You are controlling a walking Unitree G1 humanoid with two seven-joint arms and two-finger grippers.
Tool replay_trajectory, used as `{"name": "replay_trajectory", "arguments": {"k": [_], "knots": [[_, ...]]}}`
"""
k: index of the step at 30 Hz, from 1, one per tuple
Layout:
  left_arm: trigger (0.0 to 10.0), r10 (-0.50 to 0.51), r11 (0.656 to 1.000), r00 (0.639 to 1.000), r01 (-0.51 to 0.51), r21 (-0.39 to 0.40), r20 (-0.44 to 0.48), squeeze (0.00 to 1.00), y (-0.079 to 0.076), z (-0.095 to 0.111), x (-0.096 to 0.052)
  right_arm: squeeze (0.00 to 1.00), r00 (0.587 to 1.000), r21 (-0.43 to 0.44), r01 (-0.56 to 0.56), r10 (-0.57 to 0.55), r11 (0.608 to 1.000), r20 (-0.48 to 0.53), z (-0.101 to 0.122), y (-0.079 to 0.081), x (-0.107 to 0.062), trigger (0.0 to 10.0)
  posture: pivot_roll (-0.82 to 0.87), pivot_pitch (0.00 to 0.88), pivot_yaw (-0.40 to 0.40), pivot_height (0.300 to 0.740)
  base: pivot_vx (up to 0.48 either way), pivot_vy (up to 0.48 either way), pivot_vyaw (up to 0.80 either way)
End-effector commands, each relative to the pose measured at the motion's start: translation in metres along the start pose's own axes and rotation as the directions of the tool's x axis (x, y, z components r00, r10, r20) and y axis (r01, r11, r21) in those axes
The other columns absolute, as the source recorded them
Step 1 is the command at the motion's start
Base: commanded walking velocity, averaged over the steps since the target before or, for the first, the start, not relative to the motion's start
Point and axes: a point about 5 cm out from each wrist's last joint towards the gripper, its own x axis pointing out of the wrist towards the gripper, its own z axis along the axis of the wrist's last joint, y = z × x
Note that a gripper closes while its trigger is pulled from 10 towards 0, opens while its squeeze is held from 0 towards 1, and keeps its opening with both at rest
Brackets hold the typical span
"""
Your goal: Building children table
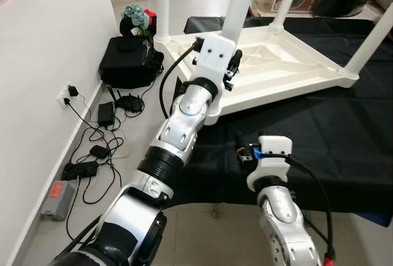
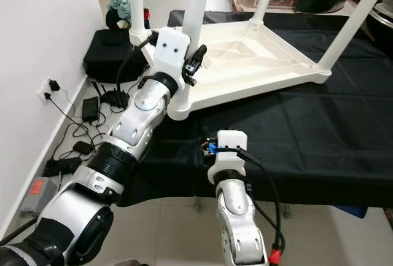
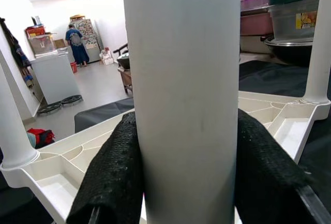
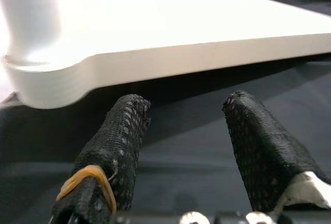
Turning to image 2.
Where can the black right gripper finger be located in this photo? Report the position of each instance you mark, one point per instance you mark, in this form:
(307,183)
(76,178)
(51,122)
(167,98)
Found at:
(202,136)

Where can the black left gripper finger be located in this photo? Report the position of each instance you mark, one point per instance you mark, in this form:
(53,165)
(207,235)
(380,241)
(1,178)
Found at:
(152,37)
(198,57)

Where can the white plastic table top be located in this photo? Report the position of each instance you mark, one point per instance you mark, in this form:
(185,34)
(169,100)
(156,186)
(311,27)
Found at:
(252,57)

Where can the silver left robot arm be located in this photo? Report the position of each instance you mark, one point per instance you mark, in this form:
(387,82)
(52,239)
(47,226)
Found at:
(141,112)

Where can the tan rubber band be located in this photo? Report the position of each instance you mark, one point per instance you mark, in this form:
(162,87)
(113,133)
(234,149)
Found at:
(204,146)

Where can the tan bag with clothes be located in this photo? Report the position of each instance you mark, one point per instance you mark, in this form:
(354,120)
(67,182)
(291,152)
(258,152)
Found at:
(123,14)

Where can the black square case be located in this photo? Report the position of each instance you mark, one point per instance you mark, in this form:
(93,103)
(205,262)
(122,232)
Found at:
(110,57)

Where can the black router with antennas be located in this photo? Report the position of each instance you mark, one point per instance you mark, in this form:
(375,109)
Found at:
(115,98)

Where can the black tablecloth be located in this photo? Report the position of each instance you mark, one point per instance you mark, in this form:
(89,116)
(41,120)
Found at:
(282,143)

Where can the small black power adapter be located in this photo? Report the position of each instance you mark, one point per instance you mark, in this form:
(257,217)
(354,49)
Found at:
(83,147)

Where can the black wok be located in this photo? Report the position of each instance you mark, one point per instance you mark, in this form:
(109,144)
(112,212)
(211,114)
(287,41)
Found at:
(382,23)

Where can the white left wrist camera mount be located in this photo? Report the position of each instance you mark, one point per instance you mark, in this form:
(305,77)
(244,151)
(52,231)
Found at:
(172,51)

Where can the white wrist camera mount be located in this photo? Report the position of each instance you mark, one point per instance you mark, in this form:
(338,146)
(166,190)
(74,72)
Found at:
(172,51)
(230,140)

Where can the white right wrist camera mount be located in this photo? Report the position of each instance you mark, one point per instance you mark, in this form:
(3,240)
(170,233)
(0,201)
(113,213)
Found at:
(230,140)

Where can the black wall plug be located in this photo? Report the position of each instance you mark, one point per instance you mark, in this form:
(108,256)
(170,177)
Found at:
(54,85)

